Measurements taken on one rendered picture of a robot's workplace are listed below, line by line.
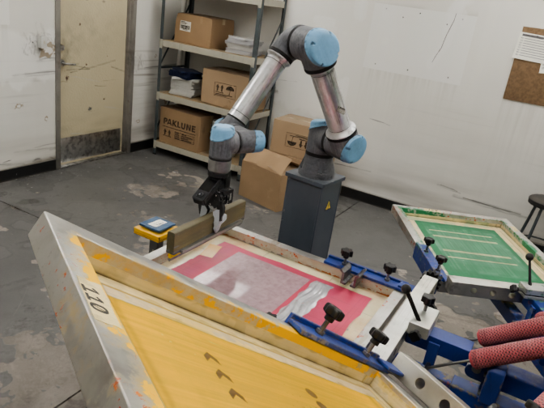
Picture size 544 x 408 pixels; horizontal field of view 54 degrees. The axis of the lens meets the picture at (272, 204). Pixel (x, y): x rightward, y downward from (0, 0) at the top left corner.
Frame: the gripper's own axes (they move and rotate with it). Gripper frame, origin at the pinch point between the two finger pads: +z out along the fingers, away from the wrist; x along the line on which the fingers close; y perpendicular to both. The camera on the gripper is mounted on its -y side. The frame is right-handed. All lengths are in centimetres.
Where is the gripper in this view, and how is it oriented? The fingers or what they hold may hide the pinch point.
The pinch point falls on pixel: (209, 227)
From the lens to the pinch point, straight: 183.5
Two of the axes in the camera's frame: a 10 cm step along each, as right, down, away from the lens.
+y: 4.9, -2.5, 8.4
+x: -8.6, -2.9, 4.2
